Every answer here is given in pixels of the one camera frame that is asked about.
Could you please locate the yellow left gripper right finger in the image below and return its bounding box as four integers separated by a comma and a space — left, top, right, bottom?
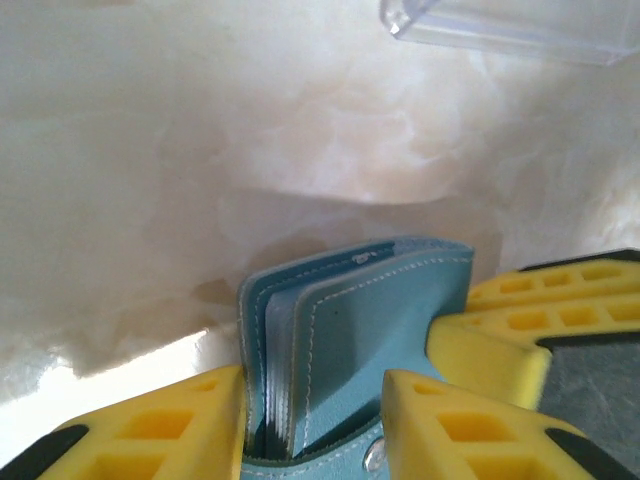
381, 368, 636, 480

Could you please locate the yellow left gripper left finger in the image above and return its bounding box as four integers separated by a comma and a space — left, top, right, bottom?
0, 363, 249, 480

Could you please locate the blue leather card holder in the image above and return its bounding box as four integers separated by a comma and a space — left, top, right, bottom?
235, 238, 476, 480

